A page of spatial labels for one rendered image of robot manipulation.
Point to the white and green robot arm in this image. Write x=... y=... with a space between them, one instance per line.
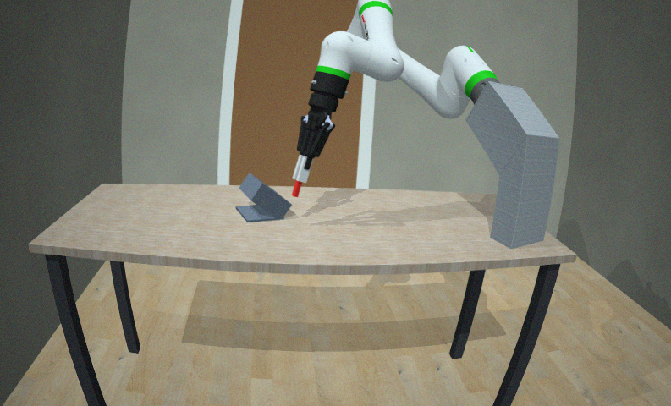
x=342 y=53

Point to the grey sloped panel with square hole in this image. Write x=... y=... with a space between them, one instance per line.
x=267 y=202

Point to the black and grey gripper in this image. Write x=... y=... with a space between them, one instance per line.
x=319 y=120

